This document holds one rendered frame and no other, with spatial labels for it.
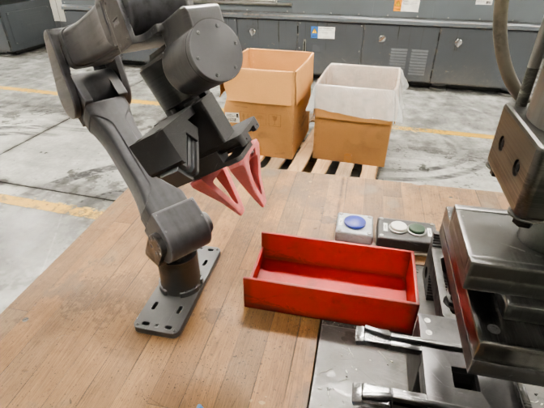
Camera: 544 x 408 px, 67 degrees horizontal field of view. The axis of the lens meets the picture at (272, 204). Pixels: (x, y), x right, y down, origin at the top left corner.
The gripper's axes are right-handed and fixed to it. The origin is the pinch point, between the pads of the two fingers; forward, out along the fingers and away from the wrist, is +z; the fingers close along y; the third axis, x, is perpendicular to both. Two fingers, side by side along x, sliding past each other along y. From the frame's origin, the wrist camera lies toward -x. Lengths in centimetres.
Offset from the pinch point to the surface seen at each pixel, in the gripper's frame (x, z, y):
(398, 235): 21.2, 24.8, 10.8
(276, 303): 1.4, 17.3, -5.9
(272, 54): 260, 5, -65
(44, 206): 138, 11, -200
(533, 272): -17.0, 5.5, 26.0
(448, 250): -7.4, 9.0, 20.4
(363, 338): -8.1, 17.8, 8.0
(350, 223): 22.3, 20.0, 3.6
